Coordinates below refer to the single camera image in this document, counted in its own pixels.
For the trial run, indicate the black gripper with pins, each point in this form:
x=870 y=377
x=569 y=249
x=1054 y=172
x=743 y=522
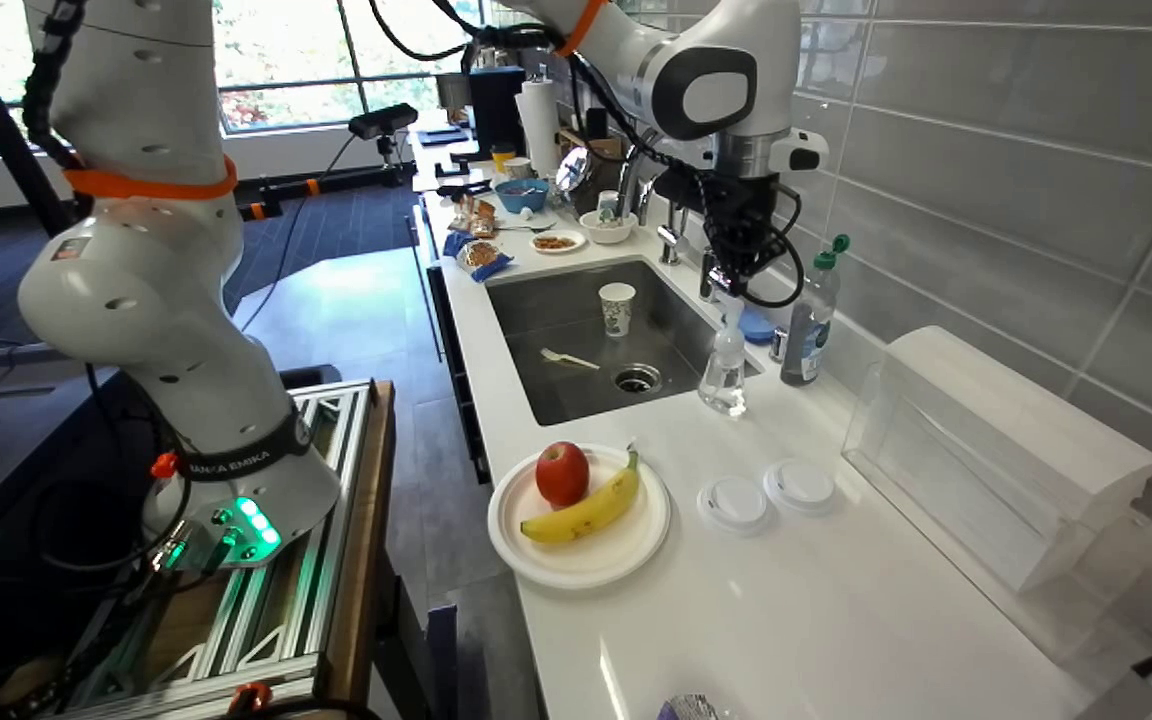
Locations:
x=736 y=224

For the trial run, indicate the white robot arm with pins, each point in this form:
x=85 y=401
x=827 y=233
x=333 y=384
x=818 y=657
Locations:
x=120 y=97

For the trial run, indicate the clear paper towel dispenser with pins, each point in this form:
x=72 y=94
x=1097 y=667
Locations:
x=1010 y=468

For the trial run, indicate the chrome faucet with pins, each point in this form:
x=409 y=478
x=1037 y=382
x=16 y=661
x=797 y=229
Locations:
x=651 y=203

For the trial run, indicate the blue sponge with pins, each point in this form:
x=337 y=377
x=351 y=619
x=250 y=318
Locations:
x=756 y=330

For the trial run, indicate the green capped plastic bottle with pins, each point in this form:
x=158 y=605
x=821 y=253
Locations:
x=814 y=318

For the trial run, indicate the white paper cup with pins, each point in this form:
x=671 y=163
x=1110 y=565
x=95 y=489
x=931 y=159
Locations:
x=617 y=308

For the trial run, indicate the small plate with food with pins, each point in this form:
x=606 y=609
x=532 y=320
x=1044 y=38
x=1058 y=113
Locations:
x=559 y=241

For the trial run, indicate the stainless steel sink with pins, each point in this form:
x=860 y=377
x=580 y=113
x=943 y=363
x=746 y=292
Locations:
x=561 y=308

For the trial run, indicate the white paper towel roll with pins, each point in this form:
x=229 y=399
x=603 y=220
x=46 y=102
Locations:
x=536 y=119

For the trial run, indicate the white plastic fork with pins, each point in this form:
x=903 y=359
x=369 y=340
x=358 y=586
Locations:
x=569 y=359

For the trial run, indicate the white cup lid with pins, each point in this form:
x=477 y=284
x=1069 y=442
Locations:
x=732 y=506
x=797 y=487

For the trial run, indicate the red apple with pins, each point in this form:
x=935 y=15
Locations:
x=561 y=474

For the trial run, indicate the yellow banana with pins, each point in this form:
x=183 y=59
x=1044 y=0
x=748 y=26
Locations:
x=595 y=514

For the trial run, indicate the white paper plate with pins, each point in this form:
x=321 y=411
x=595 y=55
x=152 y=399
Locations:
x=595 y=540

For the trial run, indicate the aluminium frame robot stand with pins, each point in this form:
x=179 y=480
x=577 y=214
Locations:
x=276 y=636

